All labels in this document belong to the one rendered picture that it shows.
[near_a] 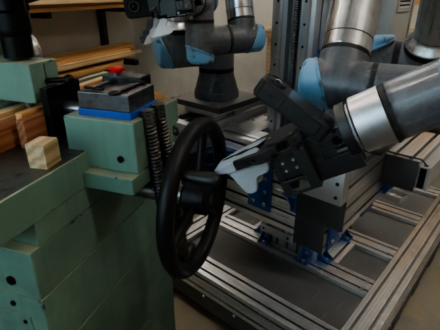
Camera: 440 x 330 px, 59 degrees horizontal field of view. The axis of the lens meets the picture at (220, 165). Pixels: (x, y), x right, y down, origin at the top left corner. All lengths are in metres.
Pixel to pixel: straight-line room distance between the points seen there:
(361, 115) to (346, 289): 1.02
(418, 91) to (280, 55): 0.78
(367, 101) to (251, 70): 3.60
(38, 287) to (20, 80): 0.35
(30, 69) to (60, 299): 0.39
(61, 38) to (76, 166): 3.34
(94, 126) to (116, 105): 0.05
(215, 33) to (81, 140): 0.50
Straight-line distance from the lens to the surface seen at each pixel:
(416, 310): 1.80
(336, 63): 0.61
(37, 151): 0.64
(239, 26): 1.08
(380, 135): 0.50
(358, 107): 0.50
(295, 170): 0.54
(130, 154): 0.65
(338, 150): 0.53
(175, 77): 4.52
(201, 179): 0.57
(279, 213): 1.23
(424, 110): 0.49
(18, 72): 0.77
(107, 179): 0.67
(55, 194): 0.65
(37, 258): 0.65
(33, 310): 0.72
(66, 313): 0.75
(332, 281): 1.47
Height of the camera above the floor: 1.15
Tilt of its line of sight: 25 degrees down
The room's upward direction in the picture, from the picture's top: straight up
